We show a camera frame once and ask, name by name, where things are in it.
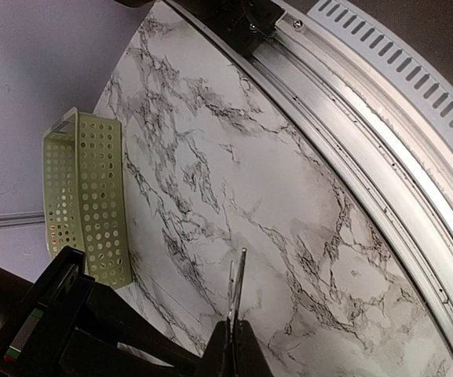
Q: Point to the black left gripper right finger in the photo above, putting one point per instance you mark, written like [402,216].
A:
[249,360]

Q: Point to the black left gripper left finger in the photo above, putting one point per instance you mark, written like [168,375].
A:
[214,362]

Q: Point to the silver star ornament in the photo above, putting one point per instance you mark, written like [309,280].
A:
[235,286]

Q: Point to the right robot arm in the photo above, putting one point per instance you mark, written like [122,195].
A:
[67,324]

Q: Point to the green perforated plastic basket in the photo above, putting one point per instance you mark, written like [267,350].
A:
[83,194]

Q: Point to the front aluminium rail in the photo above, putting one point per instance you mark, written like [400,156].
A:
[380,115]

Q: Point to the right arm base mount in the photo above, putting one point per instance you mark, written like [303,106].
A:
[242,24]

